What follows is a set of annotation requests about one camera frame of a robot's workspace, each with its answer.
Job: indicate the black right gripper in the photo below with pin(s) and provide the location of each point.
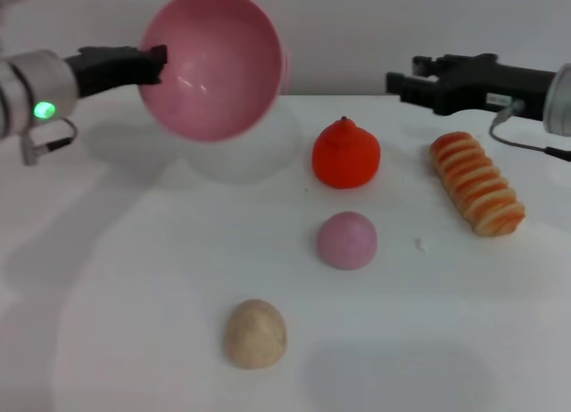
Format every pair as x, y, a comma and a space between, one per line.
490, 88

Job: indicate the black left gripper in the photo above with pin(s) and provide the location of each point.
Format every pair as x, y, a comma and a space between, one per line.
107, 71

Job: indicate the pink plastic bowl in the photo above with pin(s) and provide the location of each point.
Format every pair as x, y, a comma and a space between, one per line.
214, 68

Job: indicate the beige egg yolk pastry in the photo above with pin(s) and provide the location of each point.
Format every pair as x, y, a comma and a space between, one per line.
254, 336

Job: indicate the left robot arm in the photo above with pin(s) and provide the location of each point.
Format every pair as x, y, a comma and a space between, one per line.
31, 91

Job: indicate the orange tangerine toy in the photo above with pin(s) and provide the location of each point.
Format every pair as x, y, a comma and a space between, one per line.
345, 158

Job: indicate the striped bread roll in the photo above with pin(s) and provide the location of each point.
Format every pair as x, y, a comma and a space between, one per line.
477, 184

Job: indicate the small white crumb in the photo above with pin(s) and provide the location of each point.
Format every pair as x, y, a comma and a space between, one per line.
419, 244

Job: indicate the pink round bun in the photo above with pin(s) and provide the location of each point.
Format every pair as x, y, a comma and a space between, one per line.
347, 242

